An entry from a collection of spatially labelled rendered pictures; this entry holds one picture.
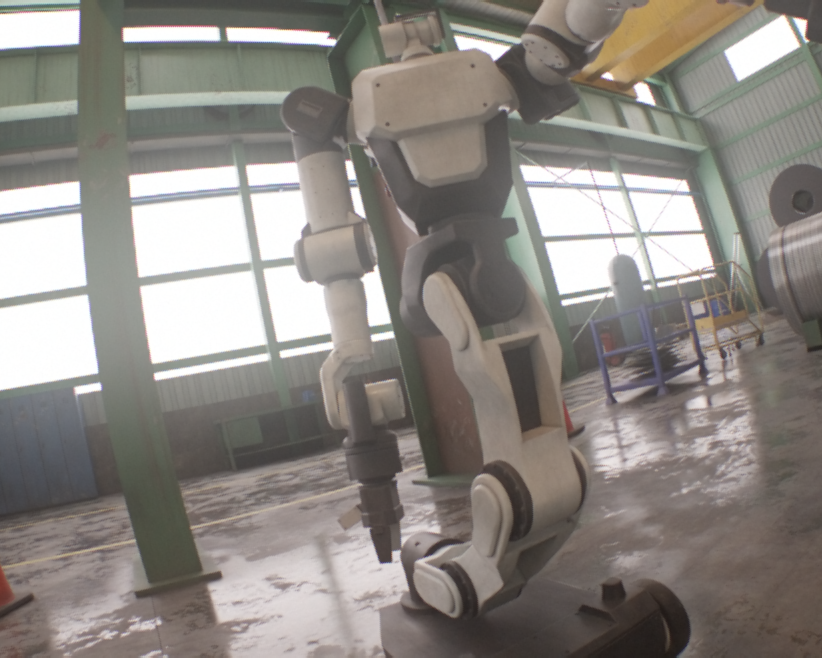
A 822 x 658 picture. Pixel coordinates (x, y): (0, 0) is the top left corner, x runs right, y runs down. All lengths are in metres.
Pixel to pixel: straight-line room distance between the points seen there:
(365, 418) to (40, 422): 8.57
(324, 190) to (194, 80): 10.23
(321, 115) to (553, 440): 0.68
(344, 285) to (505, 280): 0.26
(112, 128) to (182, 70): 7.95
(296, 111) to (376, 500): 0.68
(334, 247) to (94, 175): 2.43
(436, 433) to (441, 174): 3.46
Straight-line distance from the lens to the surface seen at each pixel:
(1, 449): 9.38
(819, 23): 0.54
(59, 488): 9.23
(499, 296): 0.88
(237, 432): 9.01
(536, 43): 0.78
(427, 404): 4.22
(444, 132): 0.91
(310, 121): 0.99
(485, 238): 0.89
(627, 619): 1.12
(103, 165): 3.24
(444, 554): 1.29
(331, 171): 0.97
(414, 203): 0.90
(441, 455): 4.24
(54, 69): 11.26
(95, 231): 3.07
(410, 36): 1.06
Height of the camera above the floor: 0.74
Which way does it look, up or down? 7 degrees up
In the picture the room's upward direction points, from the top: 13 degrees counter-clockwise
